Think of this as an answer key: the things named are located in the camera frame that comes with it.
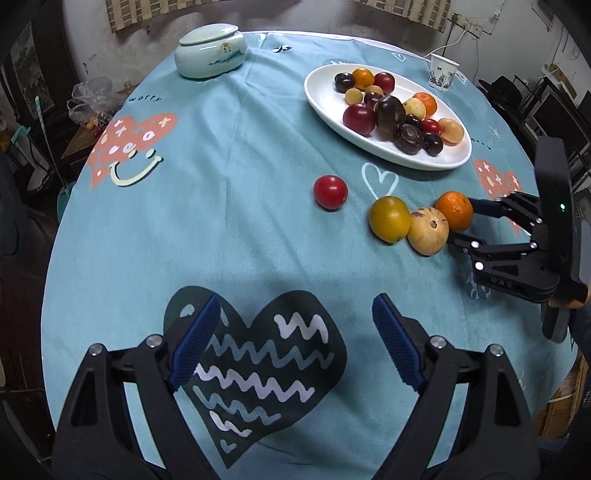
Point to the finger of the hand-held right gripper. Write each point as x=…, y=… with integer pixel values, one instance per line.
x=466, y=242
x=489, y=206

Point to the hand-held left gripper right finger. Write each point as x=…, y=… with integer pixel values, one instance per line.
x=397, y=344

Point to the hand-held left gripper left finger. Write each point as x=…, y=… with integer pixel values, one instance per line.
x=194, y=341

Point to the orange tangerine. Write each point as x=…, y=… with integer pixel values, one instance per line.
x=429, y=102
x=455, y=210

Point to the tan striped melon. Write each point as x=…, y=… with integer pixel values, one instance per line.
x=428, y=230

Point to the yellow orange plum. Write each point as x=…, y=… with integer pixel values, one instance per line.
x=389, y=219
x=363, y=77

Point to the small dark purple plum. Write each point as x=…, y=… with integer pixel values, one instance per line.
x=372, y=98
x=432, y=143
x=412, y=121
x=344, y=82

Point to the tan spotted fruit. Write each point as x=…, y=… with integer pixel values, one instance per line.
x=450, y=130

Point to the small red tomato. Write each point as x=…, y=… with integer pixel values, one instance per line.
x=431, y=126

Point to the pale potato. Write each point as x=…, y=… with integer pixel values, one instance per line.
x=414, y=107

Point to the large dark red plum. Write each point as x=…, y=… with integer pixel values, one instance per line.
x=358, y=118

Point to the white round plate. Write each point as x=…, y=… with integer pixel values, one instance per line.
x=323, y=99

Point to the person's right hand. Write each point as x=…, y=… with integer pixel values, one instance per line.
x=575, y=304

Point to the black computer desk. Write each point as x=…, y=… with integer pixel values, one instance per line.
x=531, y=134

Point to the computer monitor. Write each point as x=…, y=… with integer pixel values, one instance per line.
x=556, y=115

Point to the black hat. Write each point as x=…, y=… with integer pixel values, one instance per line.
x=503, y=87

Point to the printed paper cup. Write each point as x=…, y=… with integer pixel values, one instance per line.
x=441, y=74

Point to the large cardboard box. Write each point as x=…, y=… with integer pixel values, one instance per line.
x=558, y=406

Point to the flat cardboard box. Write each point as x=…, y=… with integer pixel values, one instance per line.
x=561, y=74

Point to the narrow striped beige curtain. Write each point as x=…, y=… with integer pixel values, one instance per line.
x=406, y=11

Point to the wooden stool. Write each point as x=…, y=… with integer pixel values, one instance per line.
x=81, y=141

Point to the clear plastic bag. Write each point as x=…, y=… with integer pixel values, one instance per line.
x=90, y=99

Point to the pale green lidded ceramic jar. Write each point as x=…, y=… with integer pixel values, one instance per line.
x=210, y=53

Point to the dark framed painting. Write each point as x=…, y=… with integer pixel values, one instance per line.
x=25, y=60

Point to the wide striped beige curtain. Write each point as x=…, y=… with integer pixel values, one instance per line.
x=129, y=14

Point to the white wall power strip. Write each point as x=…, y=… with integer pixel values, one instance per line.
x=466, y=25

